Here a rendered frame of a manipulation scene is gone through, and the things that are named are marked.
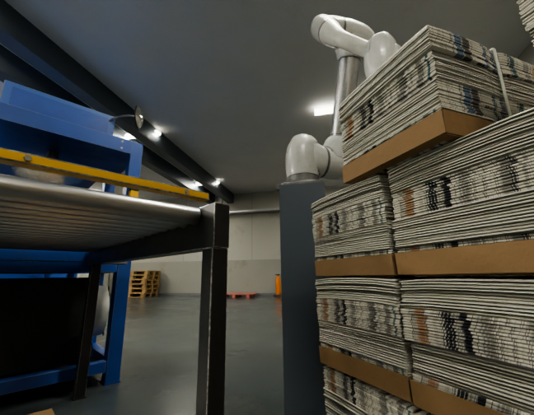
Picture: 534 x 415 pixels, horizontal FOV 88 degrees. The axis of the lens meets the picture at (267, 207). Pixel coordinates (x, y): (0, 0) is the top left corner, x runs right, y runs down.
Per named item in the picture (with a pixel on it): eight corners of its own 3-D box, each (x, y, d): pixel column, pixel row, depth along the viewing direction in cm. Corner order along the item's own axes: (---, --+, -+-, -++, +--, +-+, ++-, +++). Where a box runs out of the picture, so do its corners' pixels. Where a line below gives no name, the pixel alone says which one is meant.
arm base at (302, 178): (279, 197, 143) (278, 186, 145) (323, 193, 139) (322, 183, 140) (272, 186, 126) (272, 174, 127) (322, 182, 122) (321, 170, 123)
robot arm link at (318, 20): (324, 11, 120) (350, 20, 124) (311, 5, 133) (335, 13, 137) (312, 44, 128) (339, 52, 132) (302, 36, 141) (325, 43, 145)
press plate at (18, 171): (105, 174, 188) (106, 170, 189) (-8, 150, 151) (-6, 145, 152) (86, 192, 227) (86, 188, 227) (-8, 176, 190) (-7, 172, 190)
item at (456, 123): (390, 189, 78) (388, 174, 79) (508, 145, 52) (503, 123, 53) (342, 184, 72) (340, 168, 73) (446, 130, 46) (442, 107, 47)
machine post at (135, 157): (120, 381, 167) (144, 144, 203) (104, 385, 161) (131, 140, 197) (115, 378, 173) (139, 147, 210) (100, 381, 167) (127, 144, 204)
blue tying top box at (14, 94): (112, 142, 199) (115, 116, 204) (-3, 109, 159) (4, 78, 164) (96, 160, 231) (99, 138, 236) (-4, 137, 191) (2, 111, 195)
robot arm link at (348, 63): (311, 178, 147) (347, 182, 154) (326, 179, 132) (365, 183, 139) (328, 25, 141) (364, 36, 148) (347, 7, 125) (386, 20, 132)
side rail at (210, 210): (230, 248, 75) (231, 205, 78) (213, 247, 71) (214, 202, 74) (97, 265, 169) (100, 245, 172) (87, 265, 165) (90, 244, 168)
